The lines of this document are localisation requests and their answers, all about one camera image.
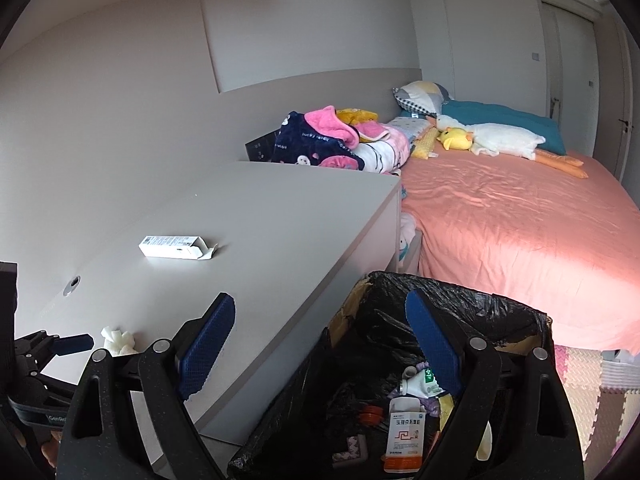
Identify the pink cartoon blanket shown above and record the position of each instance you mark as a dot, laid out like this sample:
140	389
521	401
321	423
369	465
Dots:
385	152

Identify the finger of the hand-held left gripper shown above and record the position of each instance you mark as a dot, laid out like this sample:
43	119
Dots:
45	382
72	344

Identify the patchwork checked pillow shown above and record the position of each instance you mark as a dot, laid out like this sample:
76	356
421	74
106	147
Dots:
420	97

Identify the navy and pink fleece garment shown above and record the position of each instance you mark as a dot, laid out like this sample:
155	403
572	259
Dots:
295	140

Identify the bed with pink sheet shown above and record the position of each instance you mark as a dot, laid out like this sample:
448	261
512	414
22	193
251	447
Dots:
525	240

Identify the black wall socket panel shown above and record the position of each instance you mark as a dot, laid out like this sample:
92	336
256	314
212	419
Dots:
260	147

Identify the orange bottle cap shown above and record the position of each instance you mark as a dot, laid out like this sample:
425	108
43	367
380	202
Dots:
371	415

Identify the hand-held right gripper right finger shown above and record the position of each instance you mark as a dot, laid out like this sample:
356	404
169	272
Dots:
435	340

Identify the yellow dotted bolster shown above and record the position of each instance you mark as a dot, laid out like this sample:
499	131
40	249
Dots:
425	146

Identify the white tissue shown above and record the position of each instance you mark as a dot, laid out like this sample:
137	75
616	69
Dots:
117	342

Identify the white bunny plush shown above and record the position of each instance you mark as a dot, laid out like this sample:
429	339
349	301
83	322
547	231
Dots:
406	230

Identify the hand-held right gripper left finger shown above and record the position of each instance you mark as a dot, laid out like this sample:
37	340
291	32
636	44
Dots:
202	355

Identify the yellow fleece garment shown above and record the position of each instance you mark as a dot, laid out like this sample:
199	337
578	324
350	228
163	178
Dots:
357	116

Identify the yellow duck plush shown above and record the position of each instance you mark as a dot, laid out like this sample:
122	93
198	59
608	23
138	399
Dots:
455	139

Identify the light blue printed pillow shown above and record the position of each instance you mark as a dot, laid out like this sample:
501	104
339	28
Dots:
407	127

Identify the white room door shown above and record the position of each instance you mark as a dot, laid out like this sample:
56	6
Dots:
625	85

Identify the white and orange medicine box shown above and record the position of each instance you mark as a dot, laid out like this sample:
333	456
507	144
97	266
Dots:
405	435

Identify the person's left hand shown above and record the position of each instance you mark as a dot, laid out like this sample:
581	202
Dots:
49	452

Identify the pastel foam floor mat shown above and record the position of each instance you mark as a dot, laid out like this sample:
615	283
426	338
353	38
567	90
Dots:
600	410

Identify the white plastic bottle green label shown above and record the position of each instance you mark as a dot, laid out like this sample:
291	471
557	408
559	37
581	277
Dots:
417	385

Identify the white goose plush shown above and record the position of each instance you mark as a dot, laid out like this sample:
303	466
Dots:
505	140

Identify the grey ridged foam piece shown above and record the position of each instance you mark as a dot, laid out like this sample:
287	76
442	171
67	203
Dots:
620	367

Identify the grey desk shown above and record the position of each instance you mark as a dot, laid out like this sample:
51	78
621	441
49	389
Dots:
250	220

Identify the long white carton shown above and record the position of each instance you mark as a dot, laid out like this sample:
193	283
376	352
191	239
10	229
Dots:
167	246

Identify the teal pillow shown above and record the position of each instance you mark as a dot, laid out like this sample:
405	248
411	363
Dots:
510	120

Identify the cardboard bin with black bag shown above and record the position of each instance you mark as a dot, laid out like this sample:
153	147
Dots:
380	295

